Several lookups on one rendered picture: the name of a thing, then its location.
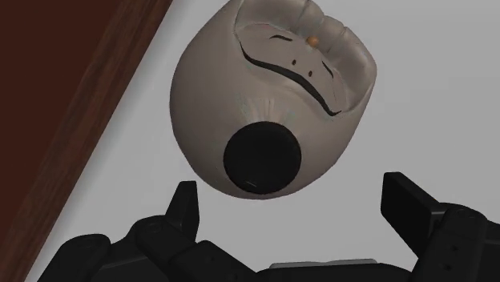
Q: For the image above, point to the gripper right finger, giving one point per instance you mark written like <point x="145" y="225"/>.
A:
<point x="441" y="230"/>

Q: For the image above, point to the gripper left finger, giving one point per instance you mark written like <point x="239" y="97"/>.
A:
<point x="164" y="242"/>

